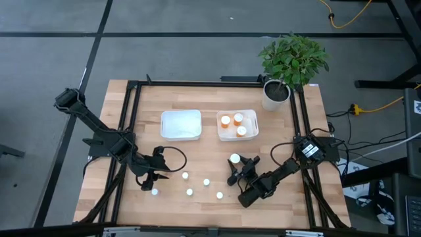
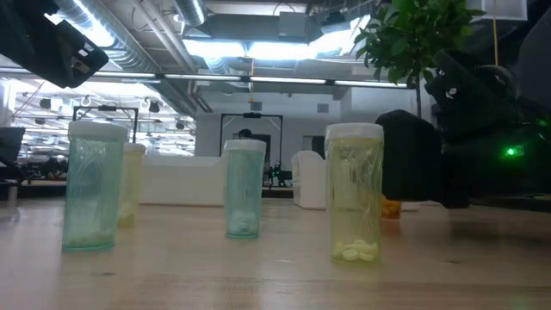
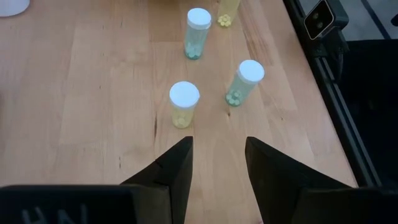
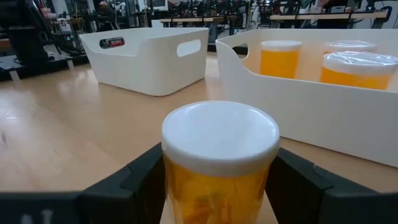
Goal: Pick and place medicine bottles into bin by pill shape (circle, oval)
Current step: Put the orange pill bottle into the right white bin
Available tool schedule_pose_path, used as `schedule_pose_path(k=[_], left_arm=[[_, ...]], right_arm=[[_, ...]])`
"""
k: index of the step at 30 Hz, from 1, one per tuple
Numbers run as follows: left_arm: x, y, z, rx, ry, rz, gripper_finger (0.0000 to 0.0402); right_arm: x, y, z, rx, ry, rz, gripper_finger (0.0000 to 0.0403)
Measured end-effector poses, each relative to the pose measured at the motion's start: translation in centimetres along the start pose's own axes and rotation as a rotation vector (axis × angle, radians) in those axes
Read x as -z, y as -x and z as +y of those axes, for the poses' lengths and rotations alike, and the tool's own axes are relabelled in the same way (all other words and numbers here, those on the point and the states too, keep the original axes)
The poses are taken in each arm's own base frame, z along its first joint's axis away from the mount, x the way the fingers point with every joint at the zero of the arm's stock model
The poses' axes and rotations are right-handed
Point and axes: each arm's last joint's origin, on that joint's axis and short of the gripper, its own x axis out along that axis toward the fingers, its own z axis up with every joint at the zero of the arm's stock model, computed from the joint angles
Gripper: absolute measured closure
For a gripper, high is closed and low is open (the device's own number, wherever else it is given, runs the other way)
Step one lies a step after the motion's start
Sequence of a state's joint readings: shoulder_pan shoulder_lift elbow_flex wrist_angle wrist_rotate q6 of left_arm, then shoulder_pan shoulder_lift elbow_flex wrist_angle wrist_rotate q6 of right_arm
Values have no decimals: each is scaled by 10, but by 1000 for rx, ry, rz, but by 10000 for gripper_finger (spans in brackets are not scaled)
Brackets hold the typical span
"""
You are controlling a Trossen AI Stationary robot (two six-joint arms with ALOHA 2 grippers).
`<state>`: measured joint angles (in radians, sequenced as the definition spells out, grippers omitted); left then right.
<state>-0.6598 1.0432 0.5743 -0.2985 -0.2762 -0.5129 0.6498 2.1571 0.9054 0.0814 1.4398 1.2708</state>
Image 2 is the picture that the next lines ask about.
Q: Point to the long overhead light bar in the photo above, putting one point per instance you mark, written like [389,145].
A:
[284,80]

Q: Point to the black background robot frame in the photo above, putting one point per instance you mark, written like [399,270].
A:
[251,115]
[105,108]

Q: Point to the large orange pill bottle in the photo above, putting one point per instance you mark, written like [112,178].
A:
[391,210]

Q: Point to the green leafy plant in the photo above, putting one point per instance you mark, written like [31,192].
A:
[409,39]

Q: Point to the small teal pill bottle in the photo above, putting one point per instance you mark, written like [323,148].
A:
[92,194]
[244,189]

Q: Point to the background robot with green light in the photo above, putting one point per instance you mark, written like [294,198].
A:
[277,174]

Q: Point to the silver ceiling duct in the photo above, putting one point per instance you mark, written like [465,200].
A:
[176,99]

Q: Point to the black monitor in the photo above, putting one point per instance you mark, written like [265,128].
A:
[10,144]

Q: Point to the white plastic bin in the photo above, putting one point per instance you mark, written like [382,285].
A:
[307,181]
[181,181]

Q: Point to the small yellow pill bottle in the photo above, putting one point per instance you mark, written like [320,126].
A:
[134,181]
[354,194]

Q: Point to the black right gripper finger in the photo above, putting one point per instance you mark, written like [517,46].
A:
[411,157]

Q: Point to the person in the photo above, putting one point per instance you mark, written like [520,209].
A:
[245,134]

